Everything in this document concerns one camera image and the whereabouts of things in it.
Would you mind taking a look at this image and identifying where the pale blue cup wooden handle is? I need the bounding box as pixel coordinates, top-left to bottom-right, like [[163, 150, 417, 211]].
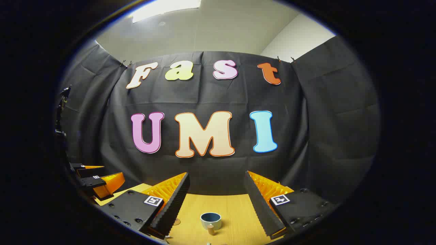
[[200, 212, 222, 236]]

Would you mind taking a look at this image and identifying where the wooden desktop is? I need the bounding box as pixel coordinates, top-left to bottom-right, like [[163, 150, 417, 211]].
[[94, 183, 295, 245]]

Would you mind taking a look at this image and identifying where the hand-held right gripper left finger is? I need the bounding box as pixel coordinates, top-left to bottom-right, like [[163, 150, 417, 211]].
[[102, 172, 190, 239]]

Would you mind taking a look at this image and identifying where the black backdrop cloth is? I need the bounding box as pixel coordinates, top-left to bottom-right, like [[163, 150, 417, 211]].
[[56, 36, 380, 205]]

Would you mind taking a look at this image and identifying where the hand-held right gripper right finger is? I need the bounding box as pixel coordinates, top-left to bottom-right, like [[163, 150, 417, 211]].
[[244, 170, 339, 240]]

